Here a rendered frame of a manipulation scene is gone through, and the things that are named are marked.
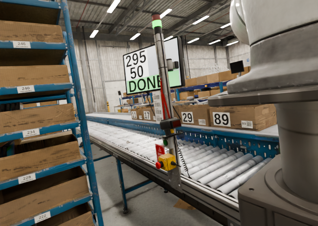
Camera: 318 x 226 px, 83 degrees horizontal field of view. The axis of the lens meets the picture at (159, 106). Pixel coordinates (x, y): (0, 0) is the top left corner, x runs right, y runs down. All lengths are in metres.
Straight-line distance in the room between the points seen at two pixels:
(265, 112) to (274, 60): 1.25
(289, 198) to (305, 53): 0.17
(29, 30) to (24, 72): 0.20
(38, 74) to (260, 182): 0.99
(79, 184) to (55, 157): 0.20
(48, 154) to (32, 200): 0.22
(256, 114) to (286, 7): 1.18
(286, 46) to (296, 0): 0.04
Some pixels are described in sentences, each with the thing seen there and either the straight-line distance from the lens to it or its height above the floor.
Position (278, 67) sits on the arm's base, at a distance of 0.23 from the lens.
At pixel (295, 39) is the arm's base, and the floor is 1.26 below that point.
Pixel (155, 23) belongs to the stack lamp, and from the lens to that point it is 1.07.
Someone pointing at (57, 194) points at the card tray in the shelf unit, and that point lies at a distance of 1.13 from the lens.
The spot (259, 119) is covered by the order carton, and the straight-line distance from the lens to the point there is 1.42.
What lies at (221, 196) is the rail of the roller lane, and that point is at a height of 0.74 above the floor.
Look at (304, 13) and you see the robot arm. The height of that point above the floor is 1.28.
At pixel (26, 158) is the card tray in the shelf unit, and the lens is 1.07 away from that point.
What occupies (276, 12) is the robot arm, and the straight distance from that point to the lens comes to 0.25.
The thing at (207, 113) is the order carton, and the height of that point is 1.00.
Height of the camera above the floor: 1.22
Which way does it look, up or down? 4 degrees down
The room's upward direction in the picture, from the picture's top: 8 degrees counter-clockwise
